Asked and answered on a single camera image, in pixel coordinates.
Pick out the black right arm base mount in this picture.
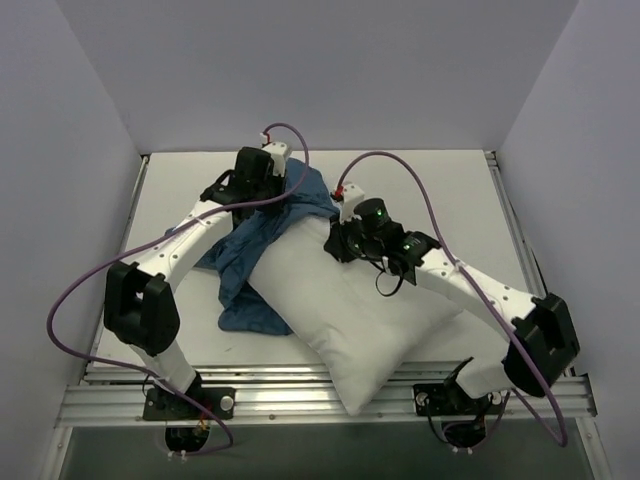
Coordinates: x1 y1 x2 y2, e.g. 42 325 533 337
412 383 500 417

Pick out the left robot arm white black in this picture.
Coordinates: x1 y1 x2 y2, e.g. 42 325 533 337
103 142 292 419

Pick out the aluminium left side rail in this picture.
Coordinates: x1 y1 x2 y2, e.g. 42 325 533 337
89 155 151 361

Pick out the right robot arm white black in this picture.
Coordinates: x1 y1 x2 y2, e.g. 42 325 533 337
324 193 580 413

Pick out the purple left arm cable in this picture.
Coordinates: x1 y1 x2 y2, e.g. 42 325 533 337
45 122 311 456

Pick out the aluminium front rail frame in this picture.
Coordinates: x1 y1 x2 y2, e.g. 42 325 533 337
54 362 599 431

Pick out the aluminium rail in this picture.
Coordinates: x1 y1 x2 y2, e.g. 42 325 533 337
89 155 151 361
483 149 576 376

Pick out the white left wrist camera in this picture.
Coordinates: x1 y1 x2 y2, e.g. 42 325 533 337
260 133 292 177

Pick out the aluminium right side rail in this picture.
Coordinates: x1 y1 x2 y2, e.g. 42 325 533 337
483 149 576 376

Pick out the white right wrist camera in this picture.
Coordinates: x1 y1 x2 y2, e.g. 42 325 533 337
331 182 365 223

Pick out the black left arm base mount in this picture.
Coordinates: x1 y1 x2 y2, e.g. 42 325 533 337
142 387 236 421

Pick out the white pillow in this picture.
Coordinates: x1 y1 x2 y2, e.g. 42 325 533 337
248 216 461 416

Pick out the blue cartoon print pillowcase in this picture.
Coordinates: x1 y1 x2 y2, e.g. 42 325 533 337
196 158 337 336

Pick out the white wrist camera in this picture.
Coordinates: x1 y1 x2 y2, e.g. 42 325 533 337
260 133 292 177
331 182 365 223

